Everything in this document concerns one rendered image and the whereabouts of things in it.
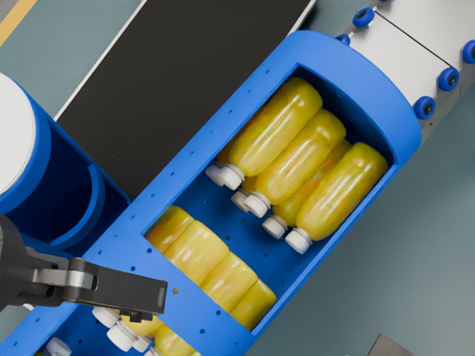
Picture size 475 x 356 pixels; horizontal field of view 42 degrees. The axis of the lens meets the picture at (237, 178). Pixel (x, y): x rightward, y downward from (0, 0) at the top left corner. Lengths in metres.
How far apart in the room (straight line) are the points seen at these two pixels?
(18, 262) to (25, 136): 0.77
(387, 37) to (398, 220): 0.97
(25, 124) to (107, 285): 0.76
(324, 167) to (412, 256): 1.11
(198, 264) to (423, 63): 0.65
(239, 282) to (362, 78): 0.35
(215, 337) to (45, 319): 0.23
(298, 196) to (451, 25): 0.50
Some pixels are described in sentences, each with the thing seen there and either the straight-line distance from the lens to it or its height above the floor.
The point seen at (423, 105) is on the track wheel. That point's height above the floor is 0.98.
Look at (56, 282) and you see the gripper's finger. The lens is 0.41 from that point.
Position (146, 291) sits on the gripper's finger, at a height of 1.61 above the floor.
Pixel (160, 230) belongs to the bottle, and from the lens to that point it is 0.94.
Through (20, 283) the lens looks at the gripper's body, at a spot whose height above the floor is 1.68.
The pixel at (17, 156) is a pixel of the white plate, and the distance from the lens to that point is 1.15.
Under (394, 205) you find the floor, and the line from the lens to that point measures 2.14.
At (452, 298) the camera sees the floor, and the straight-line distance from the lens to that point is 2.14.
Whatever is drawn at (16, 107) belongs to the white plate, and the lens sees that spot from 1.18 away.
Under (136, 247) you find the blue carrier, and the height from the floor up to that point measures 1.22.
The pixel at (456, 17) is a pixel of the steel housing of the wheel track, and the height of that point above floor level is 0.93.
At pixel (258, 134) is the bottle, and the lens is 0.96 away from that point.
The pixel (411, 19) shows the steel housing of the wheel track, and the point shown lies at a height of 0.93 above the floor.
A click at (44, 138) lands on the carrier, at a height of 1.00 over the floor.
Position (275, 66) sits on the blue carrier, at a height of 1.20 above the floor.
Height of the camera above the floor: 2.05
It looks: 75 degrees down
